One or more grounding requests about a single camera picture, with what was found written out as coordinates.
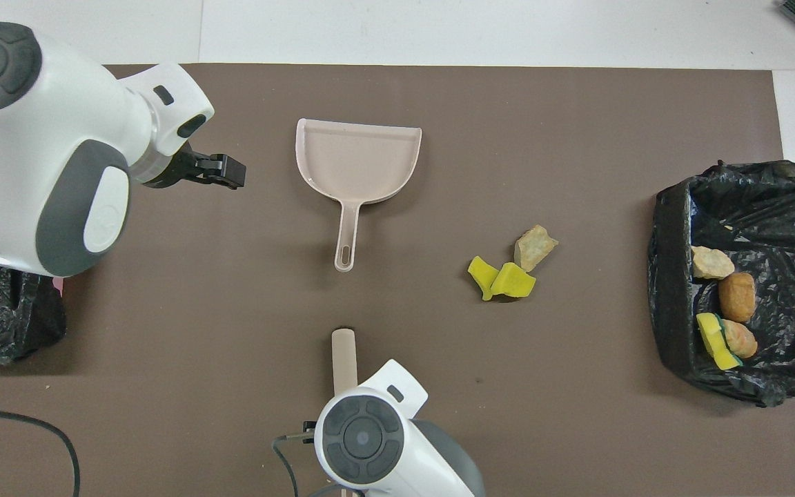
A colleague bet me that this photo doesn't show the brown oval bread roll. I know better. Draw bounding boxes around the brown oval bread roll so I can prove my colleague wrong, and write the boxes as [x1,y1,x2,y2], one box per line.
[718,271,758,323]

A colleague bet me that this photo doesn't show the beige plastic dustpan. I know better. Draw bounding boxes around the beige plastic dustpan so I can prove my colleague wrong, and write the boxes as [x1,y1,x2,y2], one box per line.
[295,118,423,273]

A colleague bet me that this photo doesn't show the brown table mat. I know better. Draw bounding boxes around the brown table mat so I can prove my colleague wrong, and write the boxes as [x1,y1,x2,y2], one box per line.
[0,64,795,497]

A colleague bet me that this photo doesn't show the black trash bag lined bin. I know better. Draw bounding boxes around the black trash bag lined bin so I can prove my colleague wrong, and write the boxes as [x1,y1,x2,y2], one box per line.
[648,160,795,408]

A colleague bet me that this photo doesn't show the beige hand brush black bristles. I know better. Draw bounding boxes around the beige hand brush black bristles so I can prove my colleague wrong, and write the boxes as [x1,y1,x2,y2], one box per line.
[331,329,365,497]

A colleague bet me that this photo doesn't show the notched yellow sponge piece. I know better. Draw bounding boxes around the notched yellow sponge piece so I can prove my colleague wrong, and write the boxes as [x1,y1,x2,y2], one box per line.
[696,312,743,371]

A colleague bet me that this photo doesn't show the beige toast piece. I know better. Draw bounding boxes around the beige toast piece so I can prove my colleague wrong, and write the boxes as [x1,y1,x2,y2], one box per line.
[513,224,559,273]

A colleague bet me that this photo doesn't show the orange striped croissant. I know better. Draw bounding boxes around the orange striped croissant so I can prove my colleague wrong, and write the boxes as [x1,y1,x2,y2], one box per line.
[723,319,759,359]

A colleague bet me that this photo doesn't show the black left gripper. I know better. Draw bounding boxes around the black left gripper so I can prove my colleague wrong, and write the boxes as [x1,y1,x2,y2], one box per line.
[139,142,247,191]

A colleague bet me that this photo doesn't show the pale bread piece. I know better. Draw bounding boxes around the pale bread piece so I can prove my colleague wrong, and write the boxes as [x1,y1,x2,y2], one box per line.
[691,246,736,280]

